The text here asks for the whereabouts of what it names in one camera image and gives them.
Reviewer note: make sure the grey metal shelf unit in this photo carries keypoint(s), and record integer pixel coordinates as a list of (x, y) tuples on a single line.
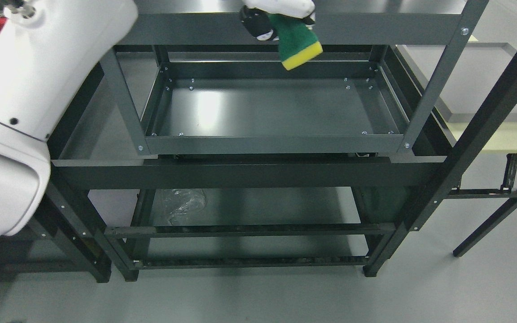
[(189, 80)]

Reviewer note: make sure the green yellow sponge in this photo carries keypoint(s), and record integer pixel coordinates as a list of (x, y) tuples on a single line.
[(297, 43)]

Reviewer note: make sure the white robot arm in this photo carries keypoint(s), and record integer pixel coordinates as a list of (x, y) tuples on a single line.
[(47, 49)]

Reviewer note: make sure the clear plastic bag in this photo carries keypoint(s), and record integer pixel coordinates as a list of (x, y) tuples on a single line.
[(175, 206)]

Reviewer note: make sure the black metal rack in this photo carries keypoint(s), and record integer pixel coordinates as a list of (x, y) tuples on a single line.
[(262, 210)]

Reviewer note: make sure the white robotic hand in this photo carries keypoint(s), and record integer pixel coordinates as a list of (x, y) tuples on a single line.
[(255, 16)]

